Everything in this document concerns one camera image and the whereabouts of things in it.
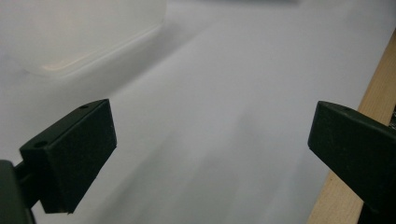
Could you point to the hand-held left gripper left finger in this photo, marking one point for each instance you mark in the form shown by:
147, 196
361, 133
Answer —
71, 155

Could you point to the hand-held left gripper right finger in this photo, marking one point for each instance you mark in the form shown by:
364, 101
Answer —
355, 149

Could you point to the wooden table edge strip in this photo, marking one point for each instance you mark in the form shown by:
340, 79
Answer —
342, 199

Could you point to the white plastic container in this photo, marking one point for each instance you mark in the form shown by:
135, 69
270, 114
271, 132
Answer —
77, 34

